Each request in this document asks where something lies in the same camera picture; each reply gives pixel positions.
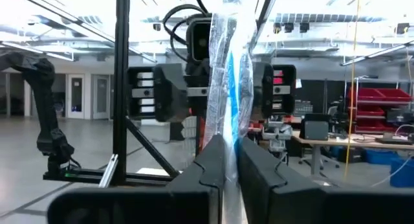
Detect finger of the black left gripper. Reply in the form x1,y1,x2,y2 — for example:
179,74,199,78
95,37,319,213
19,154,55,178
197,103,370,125
252,62,275,120
153,63,190,123

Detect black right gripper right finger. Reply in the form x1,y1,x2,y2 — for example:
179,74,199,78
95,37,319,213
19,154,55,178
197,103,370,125
237,137,414,224

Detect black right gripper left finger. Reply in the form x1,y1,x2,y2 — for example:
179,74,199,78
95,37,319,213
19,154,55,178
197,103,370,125
47,134,226,224

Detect bagged blue toothbrush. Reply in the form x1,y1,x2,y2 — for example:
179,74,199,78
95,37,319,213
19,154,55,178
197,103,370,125
202,0,257,224

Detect grey computer case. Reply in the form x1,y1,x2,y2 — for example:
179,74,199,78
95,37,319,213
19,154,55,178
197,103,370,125
299,113,331,141

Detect white glass door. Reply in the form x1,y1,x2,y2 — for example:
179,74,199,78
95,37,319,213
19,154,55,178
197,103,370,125
66,73,111,120

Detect wooden desk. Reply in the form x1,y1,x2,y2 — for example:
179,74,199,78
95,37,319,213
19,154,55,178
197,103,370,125
290,131,414,177

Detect blue plastic crate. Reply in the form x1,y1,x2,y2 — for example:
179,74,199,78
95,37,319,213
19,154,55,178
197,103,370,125
389,155,414,188
364,148,394,165

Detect red bin shelf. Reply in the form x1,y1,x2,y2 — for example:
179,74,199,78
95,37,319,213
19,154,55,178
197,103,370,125
347,86,414,135

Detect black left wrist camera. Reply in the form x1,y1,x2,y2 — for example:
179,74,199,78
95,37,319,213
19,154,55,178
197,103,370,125
185,12,213,65

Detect black camera cable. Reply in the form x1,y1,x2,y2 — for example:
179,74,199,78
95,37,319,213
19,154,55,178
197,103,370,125
161,3,210,62

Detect silver aluminium bracket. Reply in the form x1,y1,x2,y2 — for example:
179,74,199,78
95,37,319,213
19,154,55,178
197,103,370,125
98,153,119,189

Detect yellow hanging cable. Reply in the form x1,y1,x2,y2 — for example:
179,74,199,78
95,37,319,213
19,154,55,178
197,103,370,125
343,0,362,179

